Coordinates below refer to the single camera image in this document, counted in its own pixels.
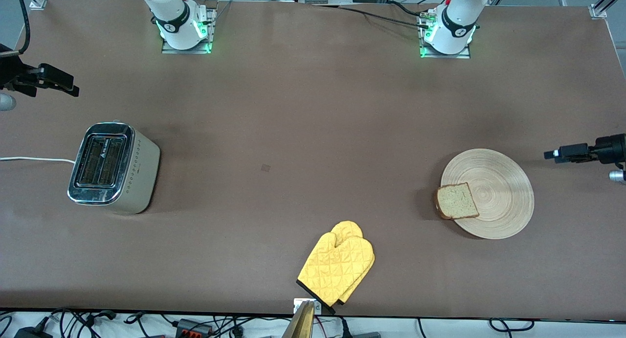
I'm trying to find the brass-coloured stand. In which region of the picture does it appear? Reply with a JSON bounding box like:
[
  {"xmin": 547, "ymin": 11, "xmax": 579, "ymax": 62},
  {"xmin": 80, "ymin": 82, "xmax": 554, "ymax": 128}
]
[{"xmin": 281, "ymin": 300, "xmax": 316, "ymax": 338}]

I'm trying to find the white toaster power cord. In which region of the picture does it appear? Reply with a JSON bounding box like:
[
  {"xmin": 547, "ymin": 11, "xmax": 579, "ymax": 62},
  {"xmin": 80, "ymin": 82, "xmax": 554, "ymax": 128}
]
[{"xmin": 0, "ymin": 157, "xmax": 76, "ymax": 164}]

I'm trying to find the small white table-edge bracket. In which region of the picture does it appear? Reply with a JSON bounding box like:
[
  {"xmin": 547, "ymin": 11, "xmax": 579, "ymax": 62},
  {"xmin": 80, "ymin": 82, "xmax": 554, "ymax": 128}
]
[{"xmin": 293, "ymin": 298, "xmax": 322, "ymax": 315}]

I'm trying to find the black floor cable bundle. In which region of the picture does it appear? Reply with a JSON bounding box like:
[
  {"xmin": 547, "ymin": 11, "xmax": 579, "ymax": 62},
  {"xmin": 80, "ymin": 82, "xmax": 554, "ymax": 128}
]
[{"xmin": 46, "ymin": 307, "xmax": 118, "ymax": 338}]

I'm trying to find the black looped floor cable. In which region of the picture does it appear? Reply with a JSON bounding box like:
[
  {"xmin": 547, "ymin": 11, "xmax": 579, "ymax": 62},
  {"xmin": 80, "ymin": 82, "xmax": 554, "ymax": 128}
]
[{"xmin": 489, "ymin": 318, "xmax": 535, "ymax": 333}]

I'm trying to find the black adapter with orange clips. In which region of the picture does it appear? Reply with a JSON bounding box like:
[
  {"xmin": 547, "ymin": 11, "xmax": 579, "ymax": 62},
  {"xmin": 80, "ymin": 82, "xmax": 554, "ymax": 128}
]
[{"xmin": 175, "ymin": 318, "xmax": 215, "ymax": 337}]

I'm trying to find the yellow quilted oven mitt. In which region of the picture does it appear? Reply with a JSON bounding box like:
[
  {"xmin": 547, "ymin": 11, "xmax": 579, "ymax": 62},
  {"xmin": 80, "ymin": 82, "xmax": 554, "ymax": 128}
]
[
  {"xmin": 331, "ymin": 221, "xmax": 376, "ymax": 305},
  {"xmin": 297, "ymin": 232, "xmax": 375, "ymax": 315}
]

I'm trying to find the silver two-slot toaster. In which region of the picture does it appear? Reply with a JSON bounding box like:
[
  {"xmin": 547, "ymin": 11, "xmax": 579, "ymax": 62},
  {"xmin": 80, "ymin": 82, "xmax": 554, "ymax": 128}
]
[{"xmin": 67, "ymin": 122, "xmax": 161, "ymax": 215}]

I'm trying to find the round wooden plate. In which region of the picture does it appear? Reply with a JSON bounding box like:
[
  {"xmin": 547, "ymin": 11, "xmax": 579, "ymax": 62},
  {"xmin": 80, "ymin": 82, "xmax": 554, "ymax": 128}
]
[{"xmin": 441, "ymin": 149, "xmax": 535, "ymax": 240}]

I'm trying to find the short black table cable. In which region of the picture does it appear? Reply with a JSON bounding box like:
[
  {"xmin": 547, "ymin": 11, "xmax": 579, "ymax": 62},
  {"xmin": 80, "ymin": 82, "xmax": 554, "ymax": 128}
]
[{"xmin": 388, "ymin": 1, "xmax": 424, "ymax": 18}]

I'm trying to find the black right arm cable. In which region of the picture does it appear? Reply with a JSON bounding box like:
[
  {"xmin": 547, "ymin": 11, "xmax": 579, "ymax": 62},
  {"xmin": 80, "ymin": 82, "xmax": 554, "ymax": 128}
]
[{"xmin": 14, "ymin": 0, "xmax": 31, "ymax": 56}]

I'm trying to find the brown bread slice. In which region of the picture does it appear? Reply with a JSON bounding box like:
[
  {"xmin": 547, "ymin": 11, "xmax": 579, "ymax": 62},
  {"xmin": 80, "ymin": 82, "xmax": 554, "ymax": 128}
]
[{"xmin": 436, "ymin": 182, "xmax": 480, "ymax": 220}]

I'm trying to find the black power adapter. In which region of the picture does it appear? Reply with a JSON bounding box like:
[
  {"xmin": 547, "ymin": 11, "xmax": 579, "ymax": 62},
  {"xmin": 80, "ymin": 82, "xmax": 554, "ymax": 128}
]
[{"xmin": 14, "ymin": 327, "xmax": 53, "ymax": 338}]

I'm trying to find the black plug with cable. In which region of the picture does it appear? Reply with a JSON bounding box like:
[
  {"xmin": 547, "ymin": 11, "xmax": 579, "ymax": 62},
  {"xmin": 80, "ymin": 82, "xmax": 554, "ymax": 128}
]
[{"xmin": 337, "ymin": 318, "xmax": 382, "ymax": 338}]

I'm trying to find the long black table cable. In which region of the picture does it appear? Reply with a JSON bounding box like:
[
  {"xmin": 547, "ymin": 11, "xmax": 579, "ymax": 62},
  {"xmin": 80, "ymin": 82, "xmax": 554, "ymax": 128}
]
[{"xmin": 313, "ymin": 4, "xmax": 431, "ymax": 30}]

